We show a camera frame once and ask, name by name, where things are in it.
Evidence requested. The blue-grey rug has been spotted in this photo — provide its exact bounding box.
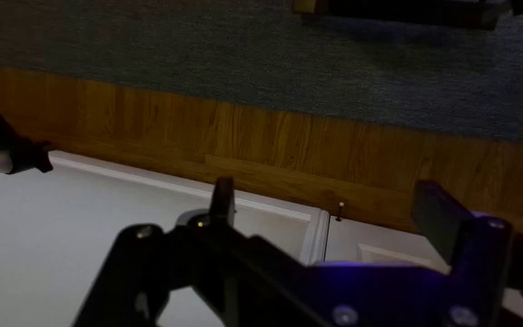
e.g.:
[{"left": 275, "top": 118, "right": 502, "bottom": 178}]
[{"left": 0, "top": 0, "right": 523, "bottom": 143}]

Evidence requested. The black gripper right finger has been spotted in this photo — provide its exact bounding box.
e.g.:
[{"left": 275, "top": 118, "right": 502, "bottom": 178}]
[{"left": 410, "top": 179, "right": 523, "bottom": 327}]

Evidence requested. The white panelled door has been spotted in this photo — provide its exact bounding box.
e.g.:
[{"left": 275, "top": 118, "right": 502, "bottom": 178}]
[{"left": 0, "top": 149, "right": 523, "bottom": 327}]

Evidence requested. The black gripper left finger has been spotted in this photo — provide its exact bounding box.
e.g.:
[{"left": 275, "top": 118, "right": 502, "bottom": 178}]
[{"left": 72, "top": 176, "right": 330, "bottom": 327}]

